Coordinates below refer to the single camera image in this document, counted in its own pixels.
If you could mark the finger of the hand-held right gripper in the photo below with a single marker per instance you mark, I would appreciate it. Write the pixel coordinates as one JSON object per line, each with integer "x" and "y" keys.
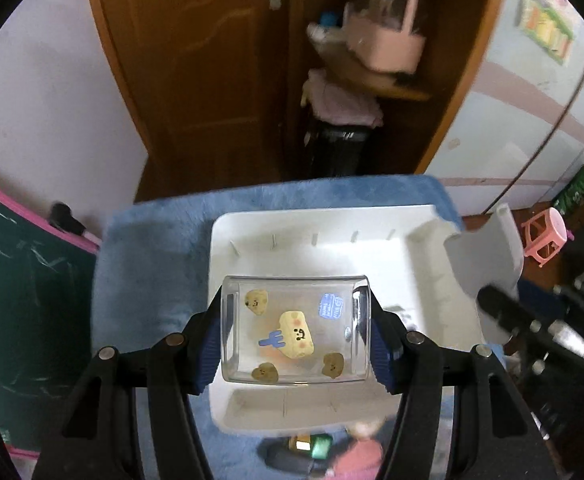
{"x": 499, "y": 307}
{"x": 582, "y": 300}

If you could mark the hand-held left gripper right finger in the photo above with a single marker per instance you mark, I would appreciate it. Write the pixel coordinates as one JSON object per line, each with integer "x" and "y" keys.
{"x": 379, "y": 355}

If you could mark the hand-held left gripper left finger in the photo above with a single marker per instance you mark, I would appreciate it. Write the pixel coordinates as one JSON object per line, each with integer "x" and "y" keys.
{"x": 209, "y": 355}

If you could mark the clear plastic box with stickers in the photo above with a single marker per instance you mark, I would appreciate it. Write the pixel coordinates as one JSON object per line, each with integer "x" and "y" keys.
{"x": 297, "y": 305}

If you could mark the salmon pink block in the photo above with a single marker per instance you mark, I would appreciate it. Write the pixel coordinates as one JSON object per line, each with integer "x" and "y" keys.
{"x": 359, "y": 455}

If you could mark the gold green small bottle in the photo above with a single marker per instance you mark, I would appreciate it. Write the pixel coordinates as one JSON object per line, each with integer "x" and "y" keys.
{"x": 317, "y": 447}

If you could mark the white plastic tray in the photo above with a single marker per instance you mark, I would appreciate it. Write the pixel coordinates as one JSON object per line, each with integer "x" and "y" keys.
{"x": 322, "y": 230}

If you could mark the pink plastic stool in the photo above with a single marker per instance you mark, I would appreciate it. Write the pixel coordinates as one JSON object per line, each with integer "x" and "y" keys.
{"x": 547, "y": 230}

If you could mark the blue fuzzy blanket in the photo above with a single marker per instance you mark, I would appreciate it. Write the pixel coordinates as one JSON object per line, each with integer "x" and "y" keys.
{"x": 161, "y": 240}

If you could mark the black cylindrical object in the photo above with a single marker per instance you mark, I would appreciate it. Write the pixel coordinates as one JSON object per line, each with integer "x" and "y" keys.
{"x": 66, "y": 216}

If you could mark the black bin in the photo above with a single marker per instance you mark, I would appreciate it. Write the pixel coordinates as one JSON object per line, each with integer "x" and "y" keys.
{"x": 337, "y": 150}

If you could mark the pink folded cloth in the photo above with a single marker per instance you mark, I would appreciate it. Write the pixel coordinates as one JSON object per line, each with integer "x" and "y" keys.
{"x": 342, "y": 100}

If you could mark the wooden shelf cabinet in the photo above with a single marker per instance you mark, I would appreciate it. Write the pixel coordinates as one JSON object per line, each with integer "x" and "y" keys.
{"x": 372, "y": 82}

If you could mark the brown wooden door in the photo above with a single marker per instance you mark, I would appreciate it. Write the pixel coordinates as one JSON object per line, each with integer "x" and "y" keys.
{"x": 196, "y": 85}

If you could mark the white crumpled cloth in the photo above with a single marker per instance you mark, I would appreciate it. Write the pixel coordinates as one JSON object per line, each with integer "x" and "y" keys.
{"x": 324, "y": 34}

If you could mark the blue cup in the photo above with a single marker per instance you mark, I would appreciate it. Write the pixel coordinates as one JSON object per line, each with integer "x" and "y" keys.
{"x": 331, "y": 19}

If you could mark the green chalkboard with pink frame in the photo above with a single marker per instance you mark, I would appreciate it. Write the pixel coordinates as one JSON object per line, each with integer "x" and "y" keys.
{"x": 21, "y": 285}

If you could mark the colourful wall poster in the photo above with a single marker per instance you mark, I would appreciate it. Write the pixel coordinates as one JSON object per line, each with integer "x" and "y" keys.
{"x": 547, "y": 15}

